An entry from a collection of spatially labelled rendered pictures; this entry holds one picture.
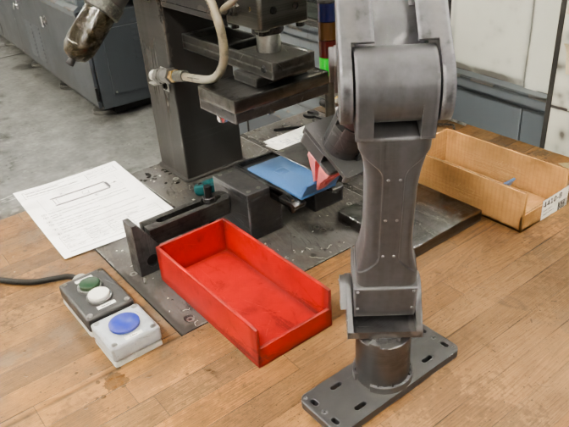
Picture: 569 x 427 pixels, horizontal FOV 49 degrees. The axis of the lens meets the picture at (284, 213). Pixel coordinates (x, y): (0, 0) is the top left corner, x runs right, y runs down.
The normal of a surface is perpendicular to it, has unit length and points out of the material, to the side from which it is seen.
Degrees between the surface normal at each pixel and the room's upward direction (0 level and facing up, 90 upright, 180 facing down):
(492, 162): 90
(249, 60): 90
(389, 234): 104
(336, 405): 0
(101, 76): 90
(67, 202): 1
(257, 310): 0
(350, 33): 39
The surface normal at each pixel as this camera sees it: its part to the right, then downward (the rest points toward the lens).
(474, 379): -0.07, -0.86
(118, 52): 0.57, 0.38
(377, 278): -0.01, 0.70
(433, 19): -0.07, -0.36
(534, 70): -0.82, 0.33
